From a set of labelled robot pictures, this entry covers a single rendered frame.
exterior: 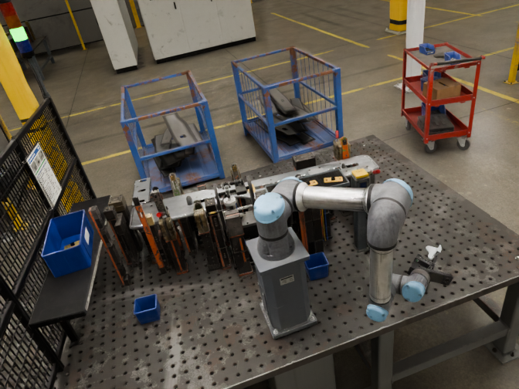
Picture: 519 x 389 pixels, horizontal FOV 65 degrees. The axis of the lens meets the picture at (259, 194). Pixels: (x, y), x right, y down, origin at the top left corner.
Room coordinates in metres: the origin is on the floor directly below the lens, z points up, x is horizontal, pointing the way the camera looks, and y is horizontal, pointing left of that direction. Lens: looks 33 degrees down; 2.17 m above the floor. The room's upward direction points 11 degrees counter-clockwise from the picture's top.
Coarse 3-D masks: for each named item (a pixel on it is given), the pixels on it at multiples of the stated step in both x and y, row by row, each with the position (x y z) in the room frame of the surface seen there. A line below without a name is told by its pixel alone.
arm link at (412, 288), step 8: (416, 272) 1.11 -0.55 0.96; (408, 280) 1.07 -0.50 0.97; (416, 280) 1.06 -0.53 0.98; (424, 280) 1.07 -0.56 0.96; (400, 288) 1.06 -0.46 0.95; (408, 288) 1.03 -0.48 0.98; (416, 288) 1.02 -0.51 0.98; (424, 288) 1.03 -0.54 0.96; (408, 296) 1.02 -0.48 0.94; (416, 296) 1.00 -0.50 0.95
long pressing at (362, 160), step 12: (360, 156) 2.02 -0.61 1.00; (324, 168) 1.96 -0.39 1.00; (348, 168) 1.91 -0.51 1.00; (372, 168) 1.86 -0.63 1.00; (264, 180) 1.95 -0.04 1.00; (276, 180) 1.93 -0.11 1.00; (192, 192) 1.97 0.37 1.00; (204, 192) 1.94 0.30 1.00; (144, 204) 1.94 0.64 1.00; (168, 204) 1.89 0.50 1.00; (180, 204) 1.87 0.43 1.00; (192, 204) 1.84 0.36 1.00; (204, 204) 1.82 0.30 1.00; (132, 216) 1.84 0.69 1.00; (156, 216) 1.79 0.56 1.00; (180, 216) 1.75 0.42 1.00; (132, 228) 1.73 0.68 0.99
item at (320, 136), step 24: (288, 48) 4.97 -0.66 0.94; (336, 72) 3.84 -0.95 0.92; (240, 96) 4.68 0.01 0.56; (264, 96) 3.68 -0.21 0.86; (336, 96) 3.85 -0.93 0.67; (264, 120) 3.83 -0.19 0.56; (288, 120) 3.73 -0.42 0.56; (312, 120) 4.52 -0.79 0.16; (336, 120) 3.88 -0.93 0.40; (264, 144) 4.03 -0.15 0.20; (288, 144) 3.90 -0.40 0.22; (312, 144) 3.88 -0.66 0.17
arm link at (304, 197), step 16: (288, 192) 1.31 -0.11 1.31; (304, 192) 1.29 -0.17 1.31; (320, 192) 1.25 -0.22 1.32; (336, 192) 1.22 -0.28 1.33; (352, 192) 1.18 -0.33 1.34; (368, 192) 1.14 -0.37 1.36; (384, 192) 1.10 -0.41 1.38; (400, 192) 1.09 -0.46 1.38; (304, 208) 1.28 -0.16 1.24; (320, 208) 1.24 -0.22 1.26; (336, 208) 1.20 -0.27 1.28; (352, 208) 1.16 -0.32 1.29; (368, 208) 1.11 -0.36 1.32
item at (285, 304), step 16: (256, 240) 1.32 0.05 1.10; (256, 256) 1.22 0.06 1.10; (304, 256) 1.17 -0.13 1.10; (256, 272) 1.28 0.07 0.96; (272, 272) 1.15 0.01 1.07; (288, 272) 1.16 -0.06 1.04; (304, 272) 1.20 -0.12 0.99; (272, 288) 1.15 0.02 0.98; (288, 288) 1.16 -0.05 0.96; (304, 288) 1.18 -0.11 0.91; (272, 304) 1.16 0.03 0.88; (288, 304) 1.16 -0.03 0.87; (304, 304) 1.17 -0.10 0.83; (272, 320) 1.17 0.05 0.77; (288, 320) 1.15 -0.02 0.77; (304, 320) 1.17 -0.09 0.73
